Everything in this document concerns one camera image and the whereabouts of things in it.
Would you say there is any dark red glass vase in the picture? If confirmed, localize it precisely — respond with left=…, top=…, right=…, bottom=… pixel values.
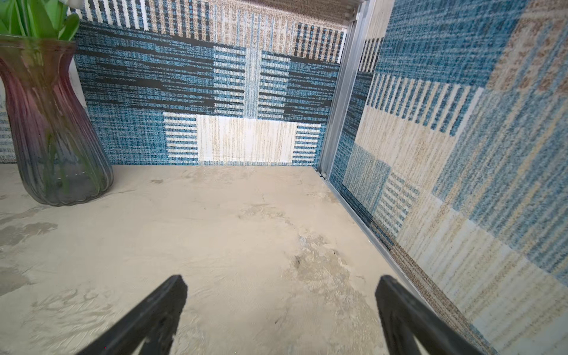
left=1, top=35, right=114, bottom=206

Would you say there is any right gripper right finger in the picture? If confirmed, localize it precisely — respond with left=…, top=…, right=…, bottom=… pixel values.
left=375, top=275, right=481, bottom=354

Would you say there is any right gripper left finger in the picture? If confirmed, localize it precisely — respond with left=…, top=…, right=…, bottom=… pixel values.
left=79, top=275, right=188, bottom=354

